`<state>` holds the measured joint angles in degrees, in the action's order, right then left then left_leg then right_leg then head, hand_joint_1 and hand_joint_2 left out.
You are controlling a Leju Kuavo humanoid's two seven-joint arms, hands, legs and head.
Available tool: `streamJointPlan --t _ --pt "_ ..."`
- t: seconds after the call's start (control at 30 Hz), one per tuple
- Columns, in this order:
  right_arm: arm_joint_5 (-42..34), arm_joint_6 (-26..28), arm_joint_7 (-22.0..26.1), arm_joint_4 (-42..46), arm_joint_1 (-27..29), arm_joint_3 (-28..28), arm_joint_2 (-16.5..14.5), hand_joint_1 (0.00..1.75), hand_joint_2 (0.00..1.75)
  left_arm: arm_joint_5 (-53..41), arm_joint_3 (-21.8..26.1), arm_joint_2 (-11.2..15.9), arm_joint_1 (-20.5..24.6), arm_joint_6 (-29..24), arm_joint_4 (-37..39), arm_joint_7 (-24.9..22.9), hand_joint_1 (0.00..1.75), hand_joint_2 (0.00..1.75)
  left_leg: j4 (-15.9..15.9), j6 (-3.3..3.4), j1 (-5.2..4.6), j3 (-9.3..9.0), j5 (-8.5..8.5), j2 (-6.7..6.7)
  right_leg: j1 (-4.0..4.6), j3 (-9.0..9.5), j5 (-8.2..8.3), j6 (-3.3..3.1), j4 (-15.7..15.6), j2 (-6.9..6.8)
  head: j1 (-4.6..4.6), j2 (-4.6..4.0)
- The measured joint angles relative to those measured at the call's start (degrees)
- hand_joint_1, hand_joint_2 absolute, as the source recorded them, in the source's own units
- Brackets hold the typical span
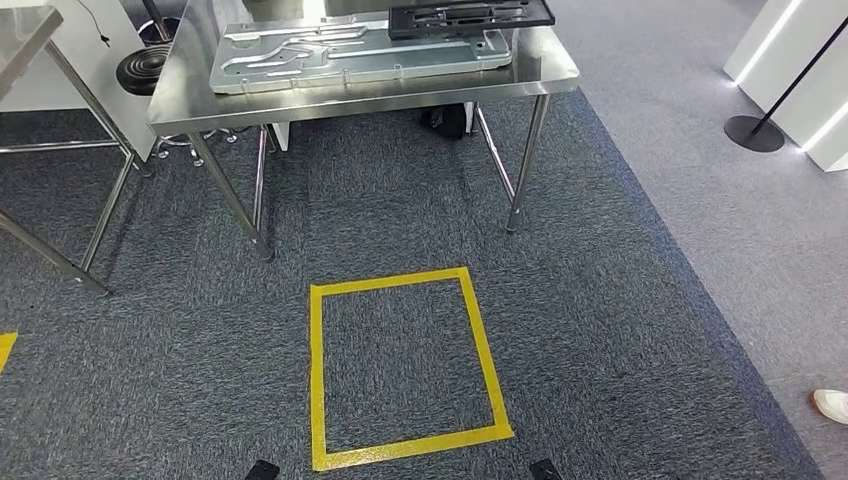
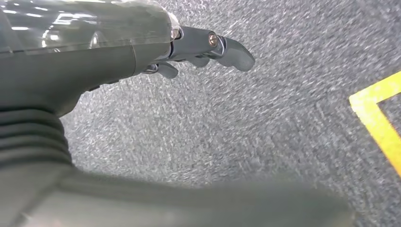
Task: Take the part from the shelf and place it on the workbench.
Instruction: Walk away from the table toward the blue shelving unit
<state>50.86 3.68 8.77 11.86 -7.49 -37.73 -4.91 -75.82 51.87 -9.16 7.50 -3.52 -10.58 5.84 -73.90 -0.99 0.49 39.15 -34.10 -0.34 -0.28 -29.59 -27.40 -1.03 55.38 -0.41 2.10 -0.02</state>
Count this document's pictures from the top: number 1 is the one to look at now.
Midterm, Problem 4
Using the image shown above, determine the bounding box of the black plastic plate bracket part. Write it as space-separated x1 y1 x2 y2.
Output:
387 0 556 41

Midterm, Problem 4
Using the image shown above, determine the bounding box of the stainless steel workbench table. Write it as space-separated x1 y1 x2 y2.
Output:
146 0 582 262

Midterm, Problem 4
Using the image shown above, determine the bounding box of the black object under table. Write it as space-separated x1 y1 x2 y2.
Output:
419 103 468 141

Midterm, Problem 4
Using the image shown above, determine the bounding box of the yellow floor tape square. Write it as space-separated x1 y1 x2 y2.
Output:
309 266 515 473

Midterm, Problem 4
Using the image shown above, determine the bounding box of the large stamped metal plate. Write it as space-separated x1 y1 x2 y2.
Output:
209 16 513 95

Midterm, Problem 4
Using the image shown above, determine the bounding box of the black round stool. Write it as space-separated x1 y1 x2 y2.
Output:
115 44 238 168

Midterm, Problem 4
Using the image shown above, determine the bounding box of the black round floor base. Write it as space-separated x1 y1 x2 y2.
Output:
723 16 848 154

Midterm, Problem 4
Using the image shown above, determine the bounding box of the white cabinet panel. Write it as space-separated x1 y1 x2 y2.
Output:
0 0 159 164

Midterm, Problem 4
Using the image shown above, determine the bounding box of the white floor box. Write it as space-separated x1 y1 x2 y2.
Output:
723 0 848 174

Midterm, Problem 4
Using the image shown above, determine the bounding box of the person's white shoe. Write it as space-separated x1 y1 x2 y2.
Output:
812 388 848 427

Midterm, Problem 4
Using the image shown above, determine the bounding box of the chrome stanchion post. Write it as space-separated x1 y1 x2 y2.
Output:
137 0 181 48

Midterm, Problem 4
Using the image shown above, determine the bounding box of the thin black cabinet cable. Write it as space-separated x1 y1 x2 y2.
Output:
74 0 112 49

